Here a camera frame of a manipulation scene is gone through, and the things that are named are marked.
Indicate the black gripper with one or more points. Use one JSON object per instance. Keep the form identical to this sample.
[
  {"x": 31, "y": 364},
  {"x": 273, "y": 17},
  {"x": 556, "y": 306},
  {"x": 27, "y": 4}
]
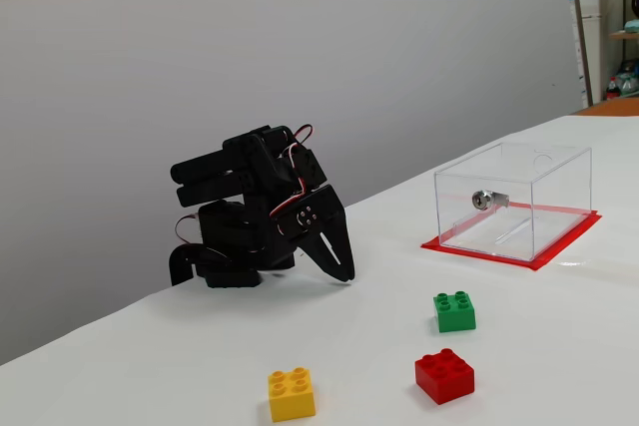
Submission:
[{"x": 325, "y": 223}]

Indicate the yellow lego brick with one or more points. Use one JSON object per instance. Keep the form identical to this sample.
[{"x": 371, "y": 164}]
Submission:
[{"x": 292, "y": 396}]

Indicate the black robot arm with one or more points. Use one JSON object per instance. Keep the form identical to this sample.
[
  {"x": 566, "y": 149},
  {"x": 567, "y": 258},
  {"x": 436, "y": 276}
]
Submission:
[{"x": 239, "y": 226}]

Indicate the green lego brick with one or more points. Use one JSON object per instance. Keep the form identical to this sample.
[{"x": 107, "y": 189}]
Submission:
[{"x": 454, "y": 316}]

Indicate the red lego brick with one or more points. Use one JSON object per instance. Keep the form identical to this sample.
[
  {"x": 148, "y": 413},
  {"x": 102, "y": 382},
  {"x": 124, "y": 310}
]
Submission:
[{"x": 444, "y": 378}]

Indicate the transparent plastic box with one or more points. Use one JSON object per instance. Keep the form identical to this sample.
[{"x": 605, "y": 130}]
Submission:
[{"x": 549, "y": 186}]

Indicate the black table clamp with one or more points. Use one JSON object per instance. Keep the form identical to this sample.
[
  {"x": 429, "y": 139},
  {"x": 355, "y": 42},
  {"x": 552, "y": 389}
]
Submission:
[{"x": 180, "y": 264}]

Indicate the red tape square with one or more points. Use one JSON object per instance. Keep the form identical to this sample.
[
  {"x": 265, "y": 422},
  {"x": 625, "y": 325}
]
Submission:
[{"x": 479, "y": 257}]

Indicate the silver cam lock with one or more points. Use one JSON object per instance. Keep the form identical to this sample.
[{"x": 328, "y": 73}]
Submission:
[{"x": 481, "y": 200}]

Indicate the orange brown table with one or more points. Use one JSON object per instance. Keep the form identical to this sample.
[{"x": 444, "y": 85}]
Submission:
[{"x": 614, "y": 106}]

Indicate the cola bottle red cap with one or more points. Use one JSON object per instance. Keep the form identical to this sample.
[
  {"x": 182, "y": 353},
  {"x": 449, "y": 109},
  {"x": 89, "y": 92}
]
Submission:
[{"x": 613, "y": 89}]

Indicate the metal shelf rack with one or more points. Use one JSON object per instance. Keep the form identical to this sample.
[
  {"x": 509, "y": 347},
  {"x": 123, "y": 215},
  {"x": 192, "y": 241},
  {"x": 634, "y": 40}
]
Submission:
[{"x": 580, "y": 22}]

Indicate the clear green plastic bottles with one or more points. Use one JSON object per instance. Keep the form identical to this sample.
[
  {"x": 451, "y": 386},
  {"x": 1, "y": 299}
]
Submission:
[{"x": 630, "y": 81}]

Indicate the white cabinet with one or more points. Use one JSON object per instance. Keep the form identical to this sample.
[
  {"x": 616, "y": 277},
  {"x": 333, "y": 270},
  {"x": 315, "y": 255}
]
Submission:
[{"x": 589, "y": 2}]

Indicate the teal object on shelf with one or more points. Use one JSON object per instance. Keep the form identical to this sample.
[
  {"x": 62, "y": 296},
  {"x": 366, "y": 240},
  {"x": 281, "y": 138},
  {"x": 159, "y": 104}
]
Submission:
[{"x": 633, "y": 27}]

